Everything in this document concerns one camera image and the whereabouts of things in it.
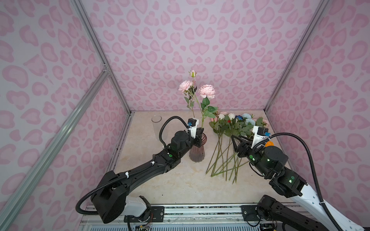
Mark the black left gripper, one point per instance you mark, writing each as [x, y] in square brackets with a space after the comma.
[197, 139]

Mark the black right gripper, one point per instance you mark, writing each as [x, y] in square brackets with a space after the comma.
[244, 147]

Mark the pink peony stem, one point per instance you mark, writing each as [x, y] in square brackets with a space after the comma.
[200, 97]

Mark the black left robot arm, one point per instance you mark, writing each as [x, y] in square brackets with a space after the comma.
[109, 198]

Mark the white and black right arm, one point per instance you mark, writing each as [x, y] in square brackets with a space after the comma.
[269, 162]

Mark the pink ribbed glass vase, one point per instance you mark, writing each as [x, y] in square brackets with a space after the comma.
[197, 154]

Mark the tall clear ribbed glass vase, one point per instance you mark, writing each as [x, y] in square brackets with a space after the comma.
[156, 119]

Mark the white rose spray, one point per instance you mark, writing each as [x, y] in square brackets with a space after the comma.
[226, 116]

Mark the light blue flower spray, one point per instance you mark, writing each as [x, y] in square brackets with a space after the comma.
[248, 119]

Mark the pile of green flower stems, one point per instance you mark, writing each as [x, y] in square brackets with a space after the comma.
[224, 161]

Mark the orange flower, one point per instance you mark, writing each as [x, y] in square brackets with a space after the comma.
[269, 143]

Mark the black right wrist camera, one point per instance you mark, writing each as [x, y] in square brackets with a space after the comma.
[260, 134]

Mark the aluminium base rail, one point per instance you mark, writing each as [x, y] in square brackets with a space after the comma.
[211, 217]

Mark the aluminium frame corner post left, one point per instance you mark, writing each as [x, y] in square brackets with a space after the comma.
[87, 25]

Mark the aluminium frame post right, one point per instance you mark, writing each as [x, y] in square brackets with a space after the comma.
[319, 13]

